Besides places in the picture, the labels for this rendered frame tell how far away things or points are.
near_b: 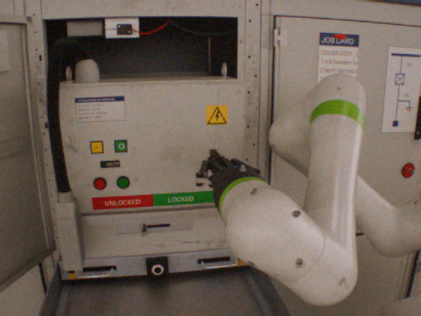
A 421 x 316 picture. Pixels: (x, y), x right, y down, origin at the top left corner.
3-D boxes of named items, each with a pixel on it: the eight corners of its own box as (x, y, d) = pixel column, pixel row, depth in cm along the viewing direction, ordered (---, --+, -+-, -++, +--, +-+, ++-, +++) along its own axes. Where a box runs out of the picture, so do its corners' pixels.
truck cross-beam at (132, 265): (250, 265, 108) (251, 247, 106) (61, 280, 99) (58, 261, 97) (246, 256, 113) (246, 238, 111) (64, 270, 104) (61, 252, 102)
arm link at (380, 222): (390, 238, 110) (268, 120, 104) (436, 220, 98) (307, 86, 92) (385, 271, 101) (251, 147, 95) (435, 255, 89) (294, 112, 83)
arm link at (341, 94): (337, 114, 94) (302, 86, 91) (376, 86, 84) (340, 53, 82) (333, 165, 82) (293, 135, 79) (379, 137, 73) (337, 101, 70)
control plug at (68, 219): (83, 270, 89) (74, 205, 84) (63, 271, 88) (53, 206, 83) (86, 254, 96) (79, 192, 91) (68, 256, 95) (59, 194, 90)
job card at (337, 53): (356, 97, 122) (360, 34, 116) (316, 97, 119) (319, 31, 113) (355, 97, 122) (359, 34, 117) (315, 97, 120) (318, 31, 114)
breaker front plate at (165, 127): (241, 252, 107) (246, 83, 94) (69, 265, 98) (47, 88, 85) (240, 250, 108) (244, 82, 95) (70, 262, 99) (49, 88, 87)
